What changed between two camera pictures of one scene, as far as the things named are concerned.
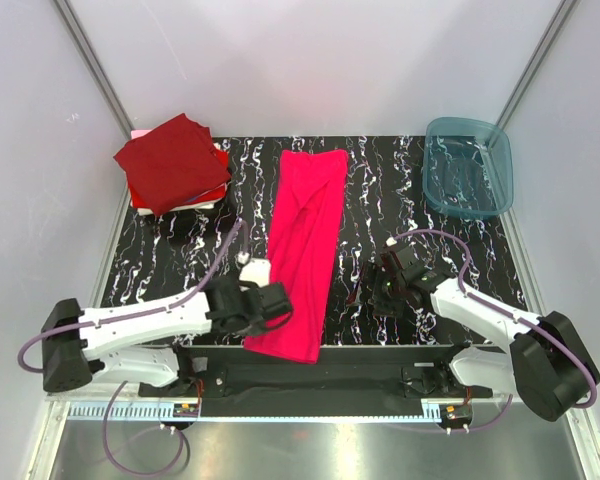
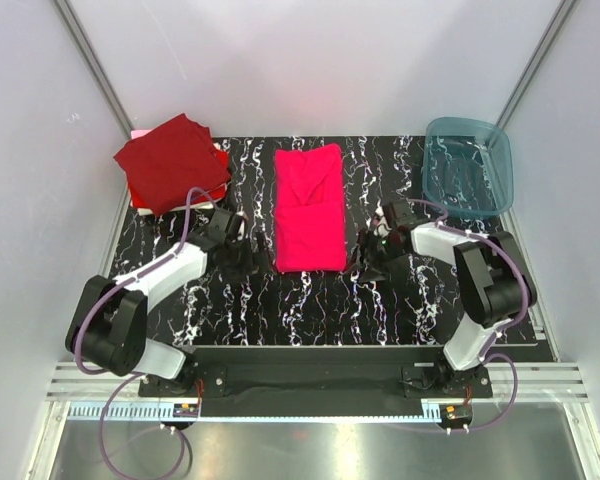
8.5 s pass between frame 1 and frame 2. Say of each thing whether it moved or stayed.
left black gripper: moved
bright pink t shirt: moved
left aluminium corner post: stayed
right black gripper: moved
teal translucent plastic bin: stayed
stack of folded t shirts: stayed
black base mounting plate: stayed
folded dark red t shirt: stayed
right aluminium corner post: stayed
